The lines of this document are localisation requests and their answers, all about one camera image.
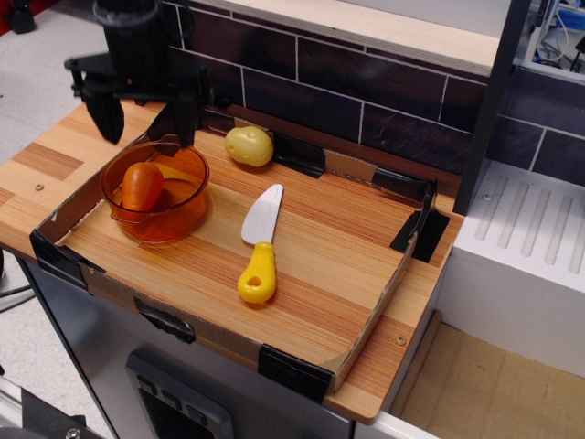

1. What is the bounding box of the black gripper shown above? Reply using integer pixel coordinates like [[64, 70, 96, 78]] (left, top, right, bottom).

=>
[[65, 1, 210, 147]]

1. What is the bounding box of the orange plastic toy carrot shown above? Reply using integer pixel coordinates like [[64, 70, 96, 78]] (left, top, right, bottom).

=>
[[122, 162, 165, 211]]

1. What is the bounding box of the transparent orange plastic pot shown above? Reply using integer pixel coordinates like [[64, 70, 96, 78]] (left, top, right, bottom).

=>
[[101, 139, 210, 242]]

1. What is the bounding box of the yellow toy potato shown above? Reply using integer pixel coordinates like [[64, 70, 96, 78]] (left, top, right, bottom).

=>
[[225, 126, 274, 167]]

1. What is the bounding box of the grey toy oven door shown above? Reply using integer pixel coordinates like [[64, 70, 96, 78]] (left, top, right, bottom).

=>
[[126, 353, 236, 438]]

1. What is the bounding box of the white toy sink drainboard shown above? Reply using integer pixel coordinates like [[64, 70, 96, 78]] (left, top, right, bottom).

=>
[[437, 162, 584, 377]]

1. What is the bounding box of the yellow handled toy knife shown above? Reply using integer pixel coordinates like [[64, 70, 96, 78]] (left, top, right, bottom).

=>
[[238, 184, 283, 304]]

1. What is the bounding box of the dark grey vertical post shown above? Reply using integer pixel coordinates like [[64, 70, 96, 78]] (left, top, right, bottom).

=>
[[453, 0, 530, 216]]

